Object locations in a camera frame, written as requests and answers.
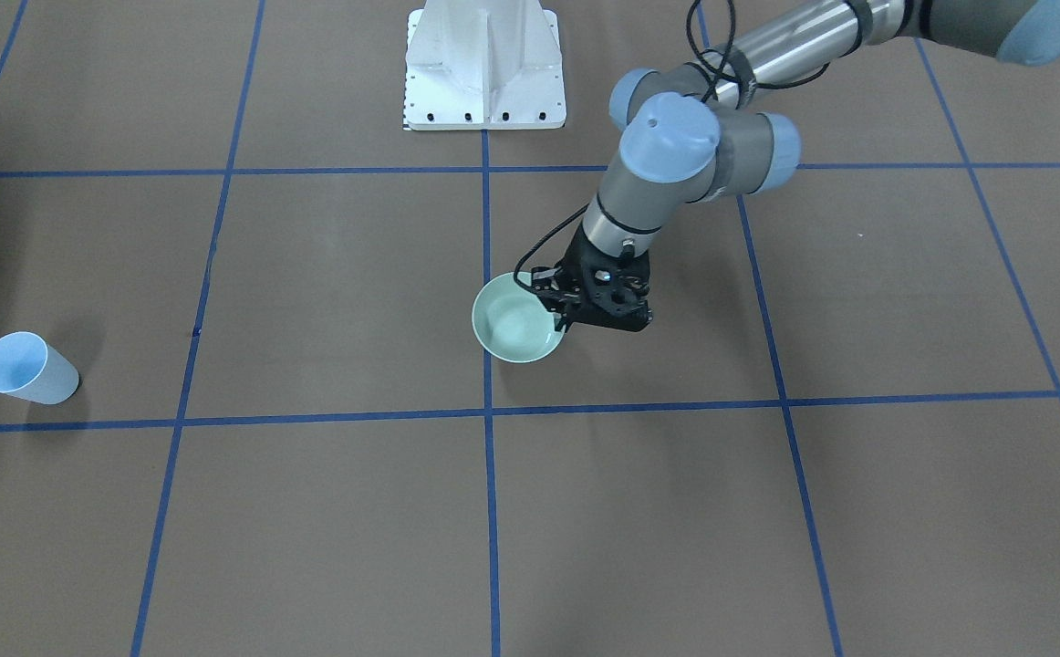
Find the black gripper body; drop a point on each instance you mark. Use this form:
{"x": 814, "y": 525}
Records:
{"x": 578, "y": 258}

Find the mint green bowl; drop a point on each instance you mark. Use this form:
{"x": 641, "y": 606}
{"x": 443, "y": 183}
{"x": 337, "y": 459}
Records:
{"x": 511, "y": 323}

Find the light blue plastic cup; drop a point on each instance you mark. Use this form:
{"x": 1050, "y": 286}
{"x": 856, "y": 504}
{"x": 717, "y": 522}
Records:
{"x": 31, "y": 370}

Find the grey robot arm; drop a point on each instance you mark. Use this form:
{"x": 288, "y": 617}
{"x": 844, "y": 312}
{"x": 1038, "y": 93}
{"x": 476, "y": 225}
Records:
{"x": 688, "y": 135}

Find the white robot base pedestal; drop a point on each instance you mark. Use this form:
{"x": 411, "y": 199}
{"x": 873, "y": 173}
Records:
{"x": 483, "y": 65}

